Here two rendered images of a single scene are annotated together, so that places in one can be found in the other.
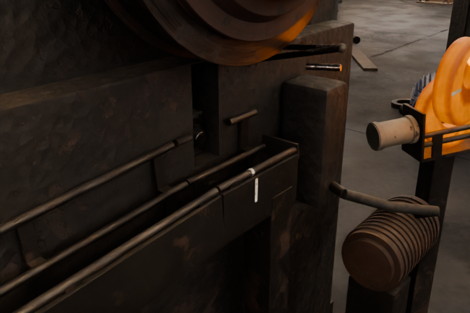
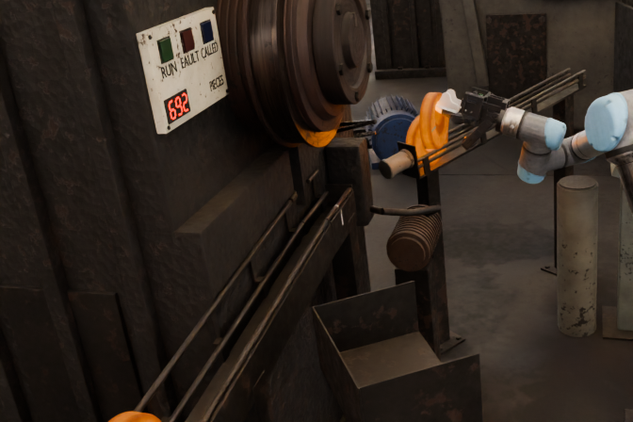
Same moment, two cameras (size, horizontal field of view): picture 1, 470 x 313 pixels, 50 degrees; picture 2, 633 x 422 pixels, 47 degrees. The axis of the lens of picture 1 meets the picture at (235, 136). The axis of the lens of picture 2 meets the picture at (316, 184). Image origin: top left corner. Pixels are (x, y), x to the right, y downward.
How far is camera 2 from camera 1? 106 cm
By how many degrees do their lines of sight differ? 17
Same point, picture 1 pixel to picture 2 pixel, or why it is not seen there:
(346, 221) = not seen: hidden behind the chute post
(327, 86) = (357, 143)
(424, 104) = (413, 139)
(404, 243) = (426, 233)
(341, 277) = not seen: hidden behind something
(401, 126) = (401, 157)
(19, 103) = (239, 192)
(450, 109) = (432, 139)
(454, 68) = (429, 115)
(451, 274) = (451, 270)
